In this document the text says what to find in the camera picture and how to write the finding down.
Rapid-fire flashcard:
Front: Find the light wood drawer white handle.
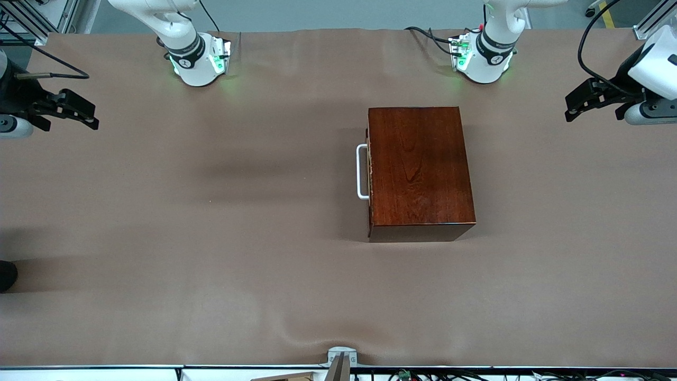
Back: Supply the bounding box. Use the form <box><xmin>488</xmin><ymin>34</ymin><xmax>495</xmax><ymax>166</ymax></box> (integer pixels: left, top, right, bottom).
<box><xmin>356</xmin><ymin>142</ymin><xmax>372</xmax><ymax>202</ymax></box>

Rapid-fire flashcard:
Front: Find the dark wooden drawer cabinet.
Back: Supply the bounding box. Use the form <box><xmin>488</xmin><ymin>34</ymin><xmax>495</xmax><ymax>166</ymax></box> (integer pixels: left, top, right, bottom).
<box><xmin>367</xmin><ymin>106</ymin><xmax>477</xmax><ymax>243</ymax></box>

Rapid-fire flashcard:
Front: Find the yellow floor tape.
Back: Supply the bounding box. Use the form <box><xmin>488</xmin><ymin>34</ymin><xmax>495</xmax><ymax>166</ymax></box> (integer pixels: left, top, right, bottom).
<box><xmin>599</xmin><ymin>0</ymin><xmax>617</xmax><ymax>30</ymax></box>

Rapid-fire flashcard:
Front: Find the black rounded object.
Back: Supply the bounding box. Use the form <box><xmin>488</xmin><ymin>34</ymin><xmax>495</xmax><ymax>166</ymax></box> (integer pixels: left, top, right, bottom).
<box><xmin>0</xmin><ymin>260</ymin><xmax>19</xmax><ymax>293</ymax></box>

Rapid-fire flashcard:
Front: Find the large table cover sheet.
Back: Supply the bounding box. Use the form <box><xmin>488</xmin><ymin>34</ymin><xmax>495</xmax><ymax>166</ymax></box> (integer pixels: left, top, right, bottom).
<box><xmin>0</xmin><ymin>28</ymin><xmax>677</xmax><ymax>368</ymax></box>

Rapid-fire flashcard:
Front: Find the brown wooden board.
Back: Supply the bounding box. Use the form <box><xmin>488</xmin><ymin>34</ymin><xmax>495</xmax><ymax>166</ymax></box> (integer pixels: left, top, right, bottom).
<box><xmin>251</xmin><ymin>371</ymin><xmax>318</xmax><ymax>381</ymax></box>

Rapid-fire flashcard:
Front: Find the aluminium profile frame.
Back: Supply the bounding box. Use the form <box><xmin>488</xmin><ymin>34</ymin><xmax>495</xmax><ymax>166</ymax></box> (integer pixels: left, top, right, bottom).
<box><xmin>0</xmin><ymin>0</ymin><xmax>80</xmax><ymax>46</ymax></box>
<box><xmin>634</xmin><ymin>0</ymin><xmax>677</xmax><ymax>40</ymax></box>

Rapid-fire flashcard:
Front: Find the black left arm base cable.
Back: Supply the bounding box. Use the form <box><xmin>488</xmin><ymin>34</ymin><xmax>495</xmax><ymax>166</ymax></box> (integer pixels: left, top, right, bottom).
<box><xmin>427</xmin><ymin>29</ymin><xmax>458</xmax><ymax>56</ymax></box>
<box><xmin>405</xmin><ymin>25</ymin><xmax>453</xmax><ymax>43</ymax></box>

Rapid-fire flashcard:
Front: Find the black arm base cable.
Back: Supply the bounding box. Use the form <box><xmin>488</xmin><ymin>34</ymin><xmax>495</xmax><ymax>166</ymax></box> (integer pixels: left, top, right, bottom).
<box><xmin>405</xmin><ymin>25</ymin><xmax>453</xmax><ymax>43</ymax></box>
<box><xmin>198</xmin><ymin>0</ymin><xmax>221</xmax><ymax>32</ymax></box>
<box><xmin>427</xmin><ymin>29</ymin><xmax>458</xmax><ymax>56</ymax></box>

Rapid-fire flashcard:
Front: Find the black right arm base cable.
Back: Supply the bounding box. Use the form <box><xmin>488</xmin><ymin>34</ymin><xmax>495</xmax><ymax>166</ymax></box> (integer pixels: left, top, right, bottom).
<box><xmin>198</xmin><ymin>0</ymin><xmax>221</xmax><ymax>32</ymax></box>

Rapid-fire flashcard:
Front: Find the white table edge rail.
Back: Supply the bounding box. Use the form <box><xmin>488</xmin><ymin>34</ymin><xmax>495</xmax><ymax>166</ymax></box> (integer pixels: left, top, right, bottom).
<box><xmin>0</xmin><ymin>365</ymin><xmax>677</xmax><ymax>381</ymax></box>

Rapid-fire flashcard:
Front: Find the tangled black cable bundle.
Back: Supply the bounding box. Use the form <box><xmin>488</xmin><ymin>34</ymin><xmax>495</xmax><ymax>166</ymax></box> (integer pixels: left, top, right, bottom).
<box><xmin>389</xmin><ymin>369</ymin><xmax>677</xmax><ymax>381</ymax></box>

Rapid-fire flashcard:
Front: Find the grey metal table bracket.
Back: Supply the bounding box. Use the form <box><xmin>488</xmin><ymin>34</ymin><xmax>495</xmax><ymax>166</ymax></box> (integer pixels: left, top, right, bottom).
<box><xmin>320</xmin><ymin>347</ymin><xmax>358</xmax><ymax>381</ymax></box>

